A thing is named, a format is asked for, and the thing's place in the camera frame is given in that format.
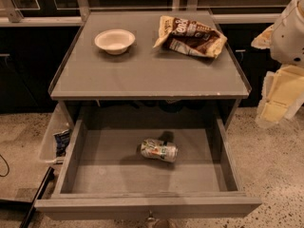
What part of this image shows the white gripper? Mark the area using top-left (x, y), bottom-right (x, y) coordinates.
top-left (251, 4), bottom-right (304, 128)

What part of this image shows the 7up soda can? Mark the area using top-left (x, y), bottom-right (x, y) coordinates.
top-left (141, 139), bottom-right (178, 162)

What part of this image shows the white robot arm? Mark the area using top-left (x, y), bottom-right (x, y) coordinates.
top-left (251, 0), bottom-right (304, 128)

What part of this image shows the grey open top drawer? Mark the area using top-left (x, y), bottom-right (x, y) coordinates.
top-left (35, 106), bottom-right (261, 219)

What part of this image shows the brown chip bag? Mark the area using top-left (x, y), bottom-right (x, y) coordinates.
top-left (154, 15), bottom-right (227, 58)

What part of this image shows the white paper bowl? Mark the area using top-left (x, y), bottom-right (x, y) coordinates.
top-left (94, 29), bottom-right (135, 55)

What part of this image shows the blue snack packet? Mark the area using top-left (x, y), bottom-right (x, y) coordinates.
top-left (53, 129), bottom-right (70, 157)

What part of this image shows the clear plastic bin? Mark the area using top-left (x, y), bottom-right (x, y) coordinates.
top-left (39, 104), bottom-right (71, 164)

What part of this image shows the black bar on floor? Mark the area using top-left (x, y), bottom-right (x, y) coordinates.
top-left (19, 167), bottom-right (54, 228)

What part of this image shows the black cable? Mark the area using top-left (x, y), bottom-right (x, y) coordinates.
top-left (0, 154), bottom-right (10, 178)

